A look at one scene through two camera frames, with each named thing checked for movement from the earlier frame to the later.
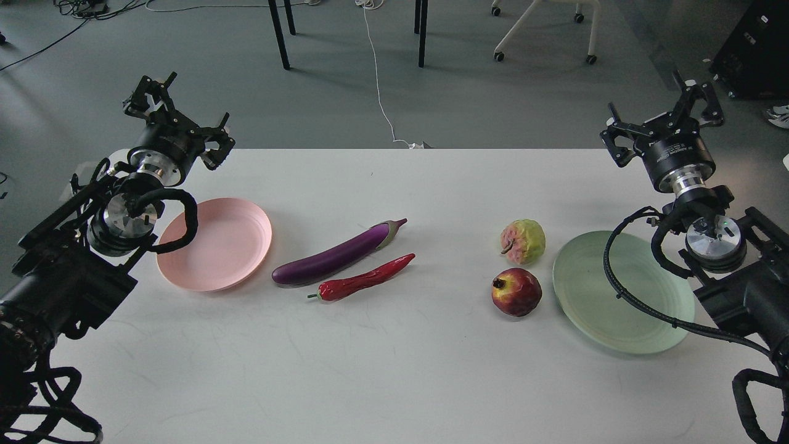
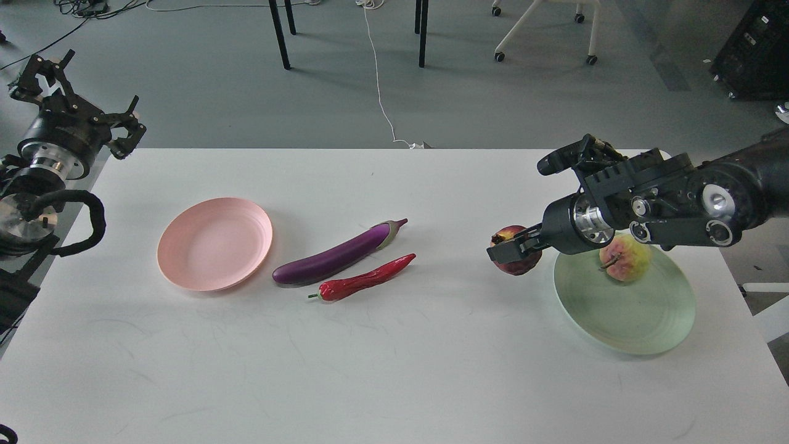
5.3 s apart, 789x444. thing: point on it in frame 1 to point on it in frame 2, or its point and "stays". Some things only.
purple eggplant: (308, 268) stays
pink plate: (232, 242) stays
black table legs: (288, 7) stays
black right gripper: (677, 157) to (572, 225)
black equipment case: (753, 62) stays
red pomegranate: (516, 291) to (518, 267)
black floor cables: (90, 10) stays
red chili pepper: (337, 290) stays
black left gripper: (169, 147) to (66, 131)
